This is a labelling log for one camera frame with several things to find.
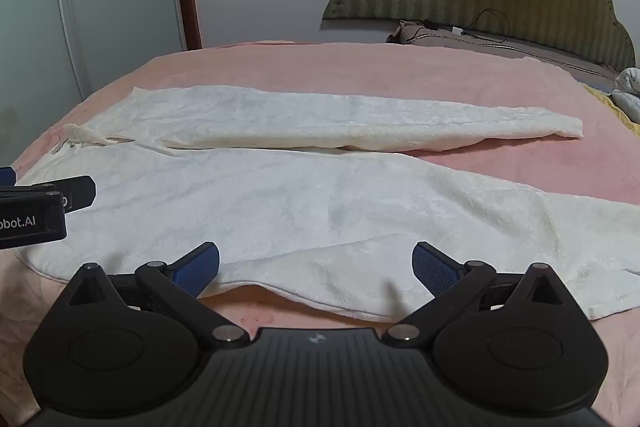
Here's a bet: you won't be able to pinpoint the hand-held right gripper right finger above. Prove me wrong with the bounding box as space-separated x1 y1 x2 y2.
381 241 568 349

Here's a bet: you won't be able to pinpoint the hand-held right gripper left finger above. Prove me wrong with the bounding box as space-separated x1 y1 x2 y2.
67 241 252 349

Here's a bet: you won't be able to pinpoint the white pants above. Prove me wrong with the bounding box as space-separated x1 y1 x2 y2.
12 84 640 323

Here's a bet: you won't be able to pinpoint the grey brown pillow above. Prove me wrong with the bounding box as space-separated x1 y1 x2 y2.
386 20 621 80

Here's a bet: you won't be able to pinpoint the pink blanket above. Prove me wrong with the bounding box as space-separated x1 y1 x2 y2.
0 39 640 427

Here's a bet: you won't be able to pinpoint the yellow blanket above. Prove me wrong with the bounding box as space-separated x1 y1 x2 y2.
582 84 640 126

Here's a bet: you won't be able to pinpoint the white patterned pillow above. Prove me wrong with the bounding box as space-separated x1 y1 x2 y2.
611 67 640 124

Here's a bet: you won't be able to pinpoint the black cable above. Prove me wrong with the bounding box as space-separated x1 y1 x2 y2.
424 9 621 74

